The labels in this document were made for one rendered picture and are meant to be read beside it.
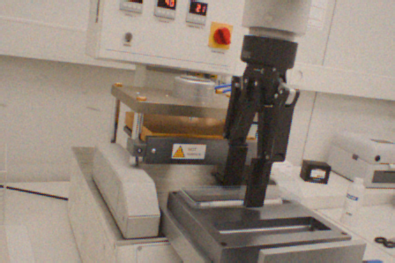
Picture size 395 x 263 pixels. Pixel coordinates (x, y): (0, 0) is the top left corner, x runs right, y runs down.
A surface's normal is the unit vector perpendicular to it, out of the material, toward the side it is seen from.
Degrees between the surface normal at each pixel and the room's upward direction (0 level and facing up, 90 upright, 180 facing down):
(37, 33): 90
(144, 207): 40
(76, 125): 90
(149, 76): 90
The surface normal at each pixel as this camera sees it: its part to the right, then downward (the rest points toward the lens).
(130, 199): 0.38, -0.58
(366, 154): -0.92, -0.11
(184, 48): 0.41, 0.25
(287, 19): 0.21, 0.24
